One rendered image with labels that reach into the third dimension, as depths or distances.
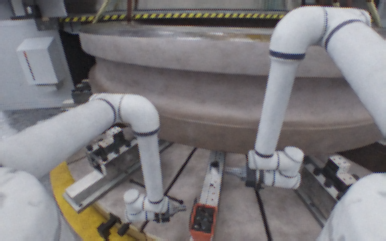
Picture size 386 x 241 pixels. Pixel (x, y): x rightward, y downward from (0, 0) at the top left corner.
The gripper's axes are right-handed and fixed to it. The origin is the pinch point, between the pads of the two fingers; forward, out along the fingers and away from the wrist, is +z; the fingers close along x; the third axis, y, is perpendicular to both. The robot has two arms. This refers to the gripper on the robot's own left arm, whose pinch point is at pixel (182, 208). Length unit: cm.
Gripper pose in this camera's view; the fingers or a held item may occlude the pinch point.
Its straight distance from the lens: 128.4
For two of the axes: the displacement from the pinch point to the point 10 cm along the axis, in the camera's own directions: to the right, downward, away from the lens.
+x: -1.6, -4.9, 8.6
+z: 9.9, -0.8, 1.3
